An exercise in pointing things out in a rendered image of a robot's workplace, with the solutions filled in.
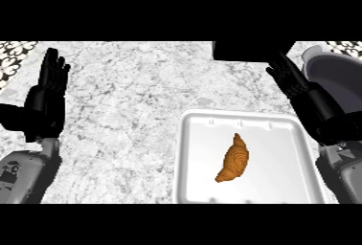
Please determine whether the black appliance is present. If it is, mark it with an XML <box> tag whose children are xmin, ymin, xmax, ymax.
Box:
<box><xmin>211</xmin><ymin>41</ymin><xmax>297</xmax><ymax>62</ymax></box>

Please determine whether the white plastic tray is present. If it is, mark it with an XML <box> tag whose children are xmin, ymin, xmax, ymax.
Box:
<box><xmin>171</xmin><ymin>108</ymin><xmax>328</xmax><ymax>205</ymax></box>

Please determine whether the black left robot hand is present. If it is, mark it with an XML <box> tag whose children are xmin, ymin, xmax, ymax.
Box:
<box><xmin>0</xmin><ymin>47</ymin><xmax>72</xmax><ymax>144</ymax></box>

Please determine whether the brown croissant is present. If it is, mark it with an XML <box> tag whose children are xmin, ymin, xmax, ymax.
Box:
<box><xmin>214</xmin><ymin>132</ymin><xmax>249</xmax><ymax>184</ymax></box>

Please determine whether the grey metal pot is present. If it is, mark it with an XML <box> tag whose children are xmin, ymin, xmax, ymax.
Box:
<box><xmin>298</xmin><ymin>44</ymin><xmax>362</xmax><ymax>116</ymax></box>

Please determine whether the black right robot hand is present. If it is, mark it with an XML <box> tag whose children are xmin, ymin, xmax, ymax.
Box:
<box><xmin>264</xmin><ymin>52</ymin><xmax>362</xmax><ymax>146</ymax></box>

